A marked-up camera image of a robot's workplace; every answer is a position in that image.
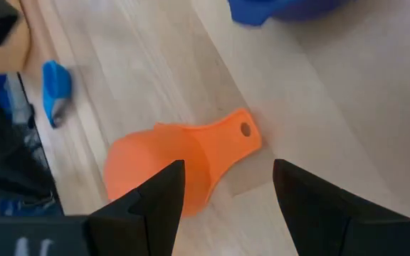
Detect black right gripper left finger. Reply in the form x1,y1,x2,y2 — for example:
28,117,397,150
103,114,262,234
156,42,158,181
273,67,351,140
85,159,186,256

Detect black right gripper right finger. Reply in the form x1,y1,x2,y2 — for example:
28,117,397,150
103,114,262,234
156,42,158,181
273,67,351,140
272,159,410,256

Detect orange measuring cup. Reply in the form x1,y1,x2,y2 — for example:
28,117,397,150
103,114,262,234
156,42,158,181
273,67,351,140
103,108,263,218

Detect bright blue measuring cup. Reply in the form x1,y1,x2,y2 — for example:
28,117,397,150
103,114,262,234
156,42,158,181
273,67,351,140
41,60,73,129

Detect dark blue measuring cup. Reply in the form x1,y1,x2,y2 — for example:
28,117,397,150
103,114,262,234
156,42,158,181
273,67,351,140
227,0,350,27

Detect yellow plastic basket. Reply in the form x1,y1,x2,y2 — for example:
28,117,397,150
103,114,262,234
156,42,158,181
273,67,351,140
0,0,31,75

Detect black aluminium table frame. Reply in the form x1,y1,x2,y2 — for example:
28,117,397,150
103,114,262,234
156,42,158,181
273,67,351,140
16,73,65,217

